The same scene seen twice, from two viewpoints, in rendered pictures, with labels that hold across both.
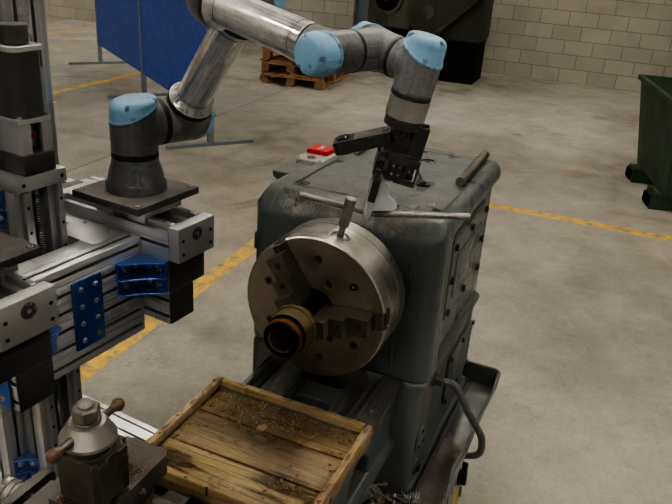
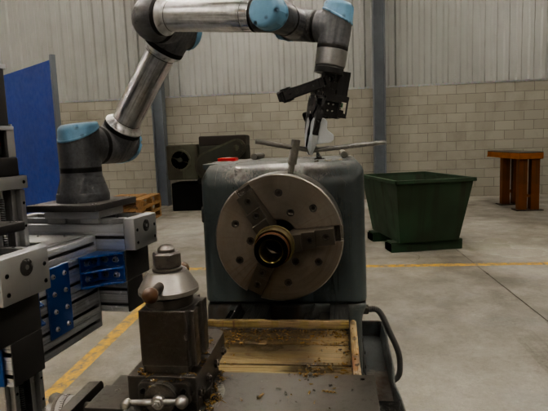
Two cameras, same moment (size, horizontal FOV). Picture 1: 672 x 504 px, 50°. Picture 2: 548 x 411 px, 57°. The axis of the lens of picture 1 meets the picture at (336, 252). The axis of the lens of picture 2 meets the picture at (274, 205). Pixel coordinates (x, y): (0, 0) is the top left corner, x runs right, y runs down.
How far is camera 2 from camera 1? 0.61 m
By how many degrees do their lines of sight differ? 22
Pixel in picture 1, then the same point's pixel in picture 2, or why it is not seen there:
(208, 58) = (143, 80)
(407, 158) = (338, 95)
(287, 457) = (300, 353)
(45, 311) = (40, 271)
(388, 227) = (316, 173)
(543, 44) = not seen: hidden behind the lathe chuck
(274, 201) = (217, 175)
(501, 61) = not seen: hidden behind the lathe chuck
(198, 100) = (133, 120)
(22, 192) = not seen: outside the picture
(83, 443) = (174, 285)
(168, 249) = (124, 239)
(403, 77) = (329, 30)
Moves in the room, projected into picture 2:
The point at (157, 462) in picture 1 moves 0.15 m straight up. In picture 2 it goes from (219, 336) to (214, 240)
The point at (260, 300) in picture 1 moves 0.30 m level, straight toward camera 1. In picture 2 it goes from (229, 245) to (273, 271)
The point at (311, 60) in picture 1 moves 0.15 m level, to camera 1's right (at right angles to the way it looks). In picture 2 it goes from (267, 12) to (332, 14)
